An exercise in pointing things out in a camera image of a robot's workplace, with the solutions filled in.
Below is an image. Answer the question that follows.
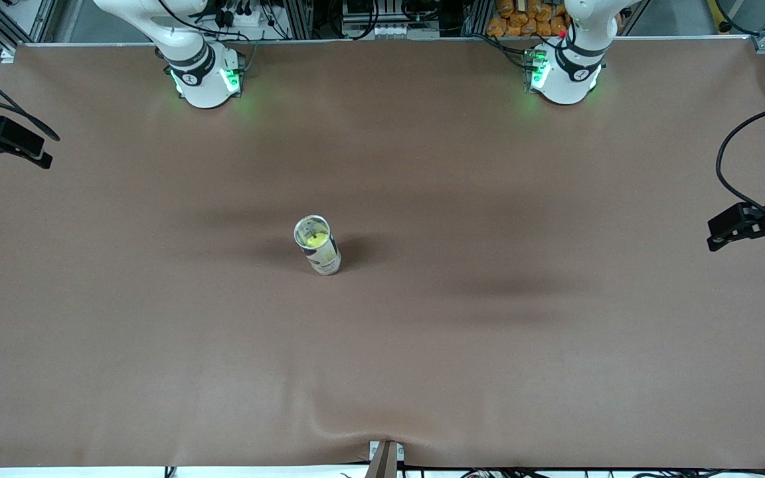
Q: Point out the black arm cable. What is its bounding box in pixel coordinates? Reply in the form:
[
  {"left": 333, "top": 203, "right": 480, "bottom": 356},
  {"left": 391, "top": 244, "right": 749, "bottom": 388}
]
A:
[
  {"left": 717, "top": 100, "right": 765, "bottom": 223},
  {"left": 0, "top": 57, "right": 61, "bottom": 142}
]

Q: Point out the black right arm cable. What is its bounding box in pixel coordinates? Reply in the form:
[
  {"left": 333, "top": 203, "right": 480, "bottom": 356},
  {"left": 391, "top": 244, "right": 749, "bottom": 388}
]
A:
[{"left": 0, "top": 57, "right": 61, "bottom": 142}]

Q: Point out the black electronics box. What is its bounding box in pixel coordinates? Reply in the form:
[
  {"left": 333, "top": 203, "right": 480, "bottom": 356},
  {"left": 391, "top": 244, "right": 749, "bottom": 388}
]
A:
[{"left": 341, "top": 0, "right": 423, "bottom": 26}]

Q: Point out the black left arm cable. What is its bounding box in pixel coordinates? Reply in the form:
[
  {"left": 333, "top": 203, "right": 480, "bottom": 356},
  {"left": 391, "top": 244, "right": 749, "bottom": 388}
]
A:
[{"left": 717, "top": 100, "right": 765, "bottom": 223}]

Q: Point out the white power strip with plugs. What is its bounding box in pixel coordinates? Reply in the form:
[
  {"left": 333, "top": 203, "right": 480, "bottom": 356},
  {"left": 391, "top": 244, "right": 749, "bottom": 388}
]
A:
[{"left": 205, "top": 0, "right": 262, "bottom": 29}]

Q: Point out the brown table cover mat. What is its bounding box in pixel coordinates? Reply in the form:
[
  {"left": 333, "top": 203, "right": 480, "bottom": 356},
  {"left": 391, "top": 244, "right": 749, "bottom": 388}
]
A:
[{"left": 0, "top": 37, "right": 765, "bottom": 469}]

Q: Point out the pile of orange items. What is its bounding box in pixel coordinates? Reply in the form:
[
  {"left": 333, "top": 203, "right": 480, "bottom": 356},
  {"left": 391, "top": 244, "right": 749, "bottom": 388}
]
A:
[{"left": 487, "top": 0, "right": 569, "bottom": 38}]

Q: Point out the blue white tennis ball can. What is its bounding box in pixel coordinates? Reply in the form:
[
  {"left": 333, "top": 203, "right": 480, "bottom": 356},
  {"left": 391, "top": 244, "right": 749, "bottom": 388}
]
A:
[{"left": 293, "top": 214, "right": 343, "bottom": 276}]

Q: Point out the white terminal strip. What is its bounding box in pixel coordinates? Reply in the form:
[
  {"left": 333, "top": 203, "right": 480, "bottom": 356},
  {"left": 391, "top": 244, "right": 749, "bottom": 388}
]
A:
[{"left": 369, "top": 25, "right": 426, "bottom": 39}]

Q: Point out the yellow pole with black foot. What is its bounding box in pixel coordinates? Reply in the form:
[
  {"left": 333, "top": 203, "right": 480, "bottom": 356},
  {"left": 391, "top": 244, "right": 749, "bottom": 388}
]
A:
[{"left": 707, "top": 0, "right": 734, "bottom": 34}]

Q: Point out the black base cable bundle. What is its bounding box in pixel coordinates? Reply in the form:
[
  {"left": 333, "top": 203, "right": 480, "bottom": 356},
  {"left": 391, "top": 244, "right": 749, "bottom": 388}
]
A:
[{"left": 479, "top": 32, "right": 533, "bottom": 70}]

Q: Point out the silver aluminium frame post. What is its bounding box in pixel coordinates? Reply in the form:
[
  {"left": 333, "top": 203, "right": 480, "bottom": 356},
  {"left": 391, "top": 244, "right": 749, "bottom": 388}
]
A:
[
  {"left": 282, "top": 0, "right": 313, "bottom": 40},
  {"left": 462, "top": 0, "right": 489, "bottom": 37}
]

